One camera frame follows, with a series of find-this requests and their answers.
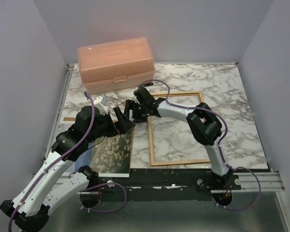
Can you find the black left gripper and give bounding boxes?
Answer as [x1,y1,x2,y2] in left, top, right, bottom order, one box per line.
[87,107,136,142]

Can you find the flower field photo print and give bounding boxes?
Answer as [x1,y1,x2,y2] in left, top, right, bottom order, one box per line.
[59,120,132,178]

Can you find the brown frame backing board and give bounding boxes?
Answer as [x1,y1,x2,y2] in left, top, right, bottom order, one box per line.
[62,116,135,174]

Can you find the brown wooden picture frame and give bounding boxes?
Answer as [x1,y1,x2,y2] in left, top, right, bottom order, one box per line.
[147,90,210,167]

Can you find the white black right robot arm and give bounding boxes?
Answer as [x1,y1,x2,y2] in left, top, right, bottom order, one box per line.
[124,98,233,189]

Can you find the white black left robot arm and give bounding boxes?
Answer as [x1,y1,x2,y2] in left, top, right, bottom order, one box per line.
[0,106,135,232]

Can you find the black green marker pen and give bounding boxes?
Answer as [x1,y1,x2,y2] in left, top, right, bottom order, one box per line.
[140,82,153,87]

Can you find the pink plastic storage box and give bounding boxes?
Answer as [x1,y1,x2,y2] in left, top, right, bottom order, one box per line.
[77,37,156,94]

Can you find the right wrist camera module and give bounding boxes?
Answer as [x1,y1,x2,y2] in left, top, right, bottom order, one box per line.
[133,87,155,104]

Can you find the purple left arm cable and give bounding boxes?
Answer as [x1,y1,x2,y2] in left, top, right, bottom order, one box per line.
[8,90,127,230]

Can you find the black robot mounting base rail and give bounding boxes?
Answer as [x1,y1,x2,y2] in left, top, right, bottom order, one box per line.
[40,166,259,203]

